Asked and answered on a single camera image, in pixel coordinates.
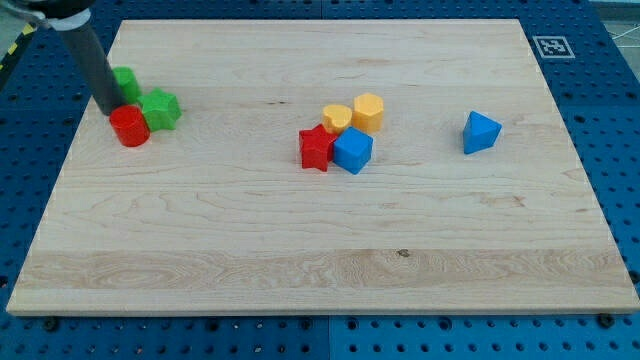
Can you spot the green cylinder block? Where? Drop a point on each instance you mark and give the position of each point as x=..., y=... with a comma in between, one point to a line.
x=128, y=83

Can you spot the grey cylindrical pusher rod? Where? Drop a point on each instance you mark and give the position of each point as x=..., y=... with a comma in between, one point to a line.
x=75, y=29

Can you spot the white fiducial marker tag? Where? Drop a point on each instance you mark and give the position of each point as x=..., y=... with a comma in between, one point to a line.
x=553, y=47

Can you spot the red cylinder block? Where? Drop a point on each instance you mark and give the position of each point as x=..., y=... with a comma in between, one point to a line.
x=129, y=125

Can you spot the blue cube block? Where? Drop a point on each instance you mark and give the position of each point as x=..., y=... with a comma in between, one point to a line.
x=352, y=150

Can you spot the yellow hexagon block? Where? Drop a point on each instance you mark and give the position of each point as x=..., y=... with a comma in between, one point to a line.
x=368, y=113

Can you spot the red star block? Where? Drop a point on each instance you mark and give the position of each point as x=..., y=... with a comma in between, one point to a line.
x=316, y=147

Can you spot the green star block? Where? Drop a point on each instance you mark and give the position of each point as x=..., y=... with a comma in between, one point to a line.
x=160, y=109

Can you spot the light wooden board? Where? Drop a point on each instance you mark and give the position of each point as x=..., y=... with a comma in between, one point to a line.
x=217, y=217

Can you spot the black robot arm end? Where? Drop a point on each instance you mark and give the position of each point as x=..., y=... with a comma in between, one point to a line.
x=35, y=10

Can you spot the yellow heart block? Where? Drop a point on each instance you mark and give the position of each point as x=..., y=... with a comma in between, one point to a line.
x=336, y=118

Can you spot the blue triangular prism block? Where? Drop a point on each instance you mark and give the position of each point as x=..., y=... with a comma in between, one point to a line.
x=480, y=132

